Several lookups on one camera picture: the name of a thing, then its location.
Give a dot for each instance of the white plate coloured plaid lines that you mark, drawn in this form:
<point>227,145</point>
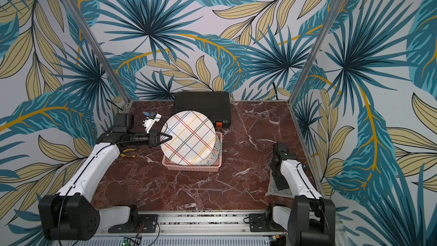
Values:
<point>194,137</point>

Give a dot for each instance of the white plate colourful squiggle pattern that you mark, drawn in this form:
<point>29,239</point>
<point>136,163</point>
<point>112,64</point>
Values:
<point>213,156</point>

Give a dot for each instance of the pink perforated plastic basket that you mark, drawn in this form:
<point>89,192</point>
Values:
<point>197,168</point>

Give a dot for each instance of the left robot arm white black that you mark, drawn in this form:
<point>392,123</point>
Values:
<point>69,214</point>

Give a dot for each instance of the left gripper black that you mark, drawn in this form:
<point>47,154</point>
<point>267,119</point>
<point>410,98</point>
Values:
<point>153,137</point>

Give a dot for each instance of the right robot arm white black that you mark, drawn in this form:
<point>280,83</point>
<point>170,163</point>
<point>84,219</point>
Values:
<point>311,219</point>

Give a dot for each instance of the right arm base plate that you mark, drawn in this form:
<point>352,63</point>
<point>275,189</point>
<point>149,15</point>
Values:
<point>263,223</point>

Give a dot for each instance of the aluminium front rail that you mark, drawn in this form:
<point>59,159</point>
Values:
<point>189,228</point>

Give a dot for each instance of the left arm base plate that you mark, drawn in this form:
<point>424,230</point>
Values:
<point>142,223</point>

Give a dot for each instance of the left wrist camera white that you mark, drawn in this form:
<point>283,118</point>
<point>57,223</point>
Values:
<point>150,119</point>

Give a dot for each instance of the yellow handled pliers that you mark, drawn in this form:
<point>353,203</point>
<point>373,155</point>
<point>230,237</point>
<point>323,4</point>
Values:
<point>129,153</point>

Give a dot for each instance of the black plastic tool case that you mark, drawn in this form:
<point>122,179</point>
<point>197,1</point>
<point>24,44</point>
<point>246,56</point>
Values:
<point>215,105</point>

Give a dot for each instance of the aluminium corner post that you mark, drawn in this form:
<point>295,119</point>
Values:
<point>83,26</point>
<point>323,33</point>

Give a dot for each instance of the right aluminium corner post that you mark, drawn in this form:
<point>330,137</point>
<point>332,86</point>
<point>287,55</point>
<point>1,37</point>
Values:
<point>323,33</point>

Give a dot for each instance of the green circuit board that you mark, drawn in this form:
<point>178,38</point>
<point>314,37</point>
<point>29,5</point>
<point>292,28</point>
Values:
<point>129,241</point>

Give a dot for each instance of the left aluminium corner post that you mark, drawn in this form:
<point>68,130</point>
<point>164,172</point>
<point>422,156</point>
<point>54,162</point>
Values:
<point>83,26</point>

